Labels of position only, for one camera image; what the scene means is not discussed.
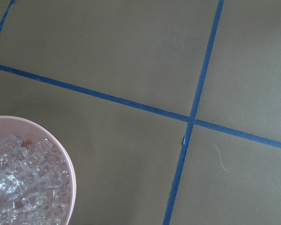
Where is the pile of clear ice cubes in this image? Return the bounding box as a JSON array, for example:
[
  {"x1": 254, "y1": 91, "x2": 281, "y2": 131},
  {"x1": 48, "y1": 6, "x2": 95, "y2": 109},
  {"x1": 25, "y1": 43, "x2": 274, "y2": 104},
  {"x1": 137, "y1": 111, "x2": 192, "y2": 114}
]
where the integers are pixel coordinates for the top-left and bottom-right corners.
[{"x1": 0, "y1": 135, "x2": 71, "y2": 225}]

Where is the pink bowl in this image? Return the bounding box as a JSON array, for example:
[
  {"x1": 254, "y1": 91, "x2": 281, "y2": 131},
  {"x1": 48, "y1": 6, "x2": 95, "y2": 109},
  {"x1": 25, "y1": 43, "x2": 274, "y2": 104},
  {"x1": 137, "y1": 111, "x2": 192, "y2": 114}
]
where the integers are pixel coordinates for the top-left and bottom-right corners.
[{"x1": 0, "y1": 116, "x2": 76, "y2": 225}]

